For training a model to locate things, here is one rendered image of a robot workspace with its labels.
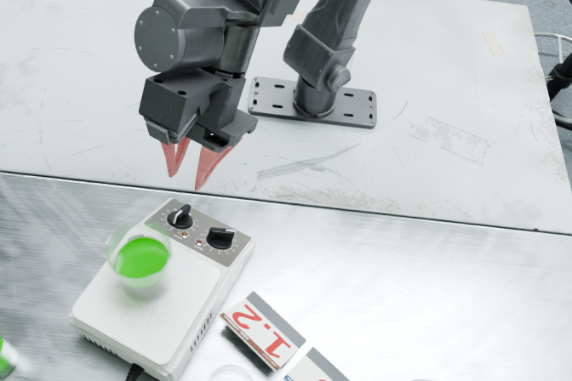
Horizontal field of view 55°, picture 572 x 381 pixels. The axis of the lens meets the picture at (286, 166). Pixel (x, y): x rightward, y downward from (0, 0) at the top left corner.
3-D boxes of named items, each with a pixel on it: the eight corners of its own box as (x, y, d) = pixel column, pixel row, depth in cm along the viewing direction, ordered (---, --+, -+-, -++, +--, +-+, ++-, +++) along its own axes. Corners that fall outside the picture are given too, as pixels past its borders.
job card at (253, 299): (253, 291, 70) (254, 279, 66) (306, 340, 67) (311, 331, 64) (218, 326, 67) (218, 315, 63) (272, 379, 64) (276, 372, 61)
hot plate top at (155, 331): (134, 225, 64) (134, 222, 63) (225, 272, 62) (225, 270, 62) (68, 315, 58) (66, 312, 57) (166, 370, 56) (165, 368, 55)
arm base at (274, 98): (389, 98, 78) (387, 61, 82) (249, 80, 77) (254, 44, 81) (375, 130, 85) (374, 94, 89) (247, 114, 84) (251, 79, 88)
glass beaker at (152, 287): (105, 290, 59) (90, 260, 52) (139, 241, 63) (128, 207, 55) (162, 320, 58) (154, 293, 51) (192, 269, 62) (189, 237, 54)
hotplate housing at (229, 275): (171, 204, 75) (167, 173, 68) (256, 247, 73) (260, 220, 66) (65, 352, 63) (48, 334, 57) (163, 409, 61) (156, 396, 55)
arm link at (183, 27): (179, 98, 48) (232, -28, 42) (117, 41, 51) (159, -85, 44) (259, 83, 57) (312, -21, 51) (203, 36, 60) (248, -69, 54)
